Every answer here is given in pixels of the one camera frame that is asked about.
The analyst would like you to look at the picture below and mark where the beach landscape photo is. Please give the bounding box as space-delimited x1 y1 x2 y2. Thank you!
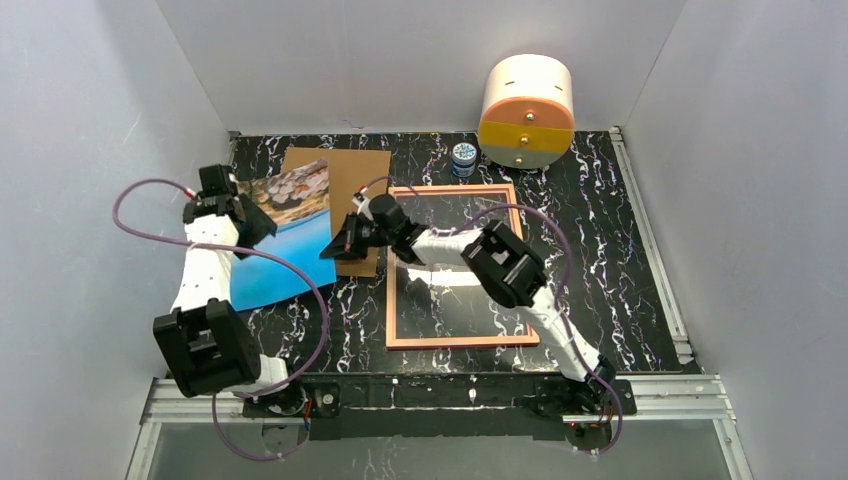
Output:
231 158 336 311

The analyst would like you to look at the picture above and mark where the brown cardboard backing board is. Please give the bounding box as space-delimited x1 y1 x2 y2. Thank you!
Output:
280 146 391 278

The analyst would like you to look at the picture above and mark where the pink photo frame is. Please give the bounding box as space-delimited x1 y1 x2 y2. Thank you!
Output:
386 184 539 350

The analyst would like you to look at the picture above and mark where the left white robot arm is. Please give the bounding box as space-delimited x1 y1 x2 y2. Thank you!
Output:
152 165 289 398

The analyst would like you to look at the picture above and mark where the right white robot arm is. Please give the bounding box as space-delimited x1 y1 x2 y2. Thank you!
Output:
320 194 615 404

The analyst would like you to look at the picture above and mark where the small blue white jar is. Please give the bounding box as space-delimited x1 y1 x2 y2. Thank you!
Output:
450 142 479 178

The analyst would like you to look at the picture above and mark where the round cream drawer cabinet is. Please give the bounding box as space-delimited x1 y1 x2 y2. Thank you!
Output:
477 54 576 170

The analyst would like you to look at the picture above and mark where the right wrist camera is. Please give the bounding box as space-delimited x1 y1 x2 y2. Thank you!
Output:
352 190 373 221

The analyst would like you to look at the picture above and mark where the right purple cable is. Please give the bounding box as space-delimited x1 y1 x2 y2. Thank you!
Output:
357 175 625 454

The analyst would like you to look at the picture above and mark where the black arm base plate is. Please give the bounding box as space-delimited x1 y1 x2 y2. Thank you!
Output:
242 372 637 442

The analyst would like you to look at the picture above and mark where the aluminium right side rail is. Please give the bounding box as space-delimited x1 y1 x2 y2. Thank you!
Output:
609 126 695 365

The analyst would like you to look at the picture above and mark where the aluminium rail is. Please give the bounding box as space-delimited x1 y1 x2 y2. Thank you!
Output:
609 126 695 365
126 374 753 479

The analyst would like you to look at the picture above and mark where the aluminium front rail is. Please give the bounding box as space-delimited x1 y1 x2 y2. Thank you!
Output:
126 374 753 479

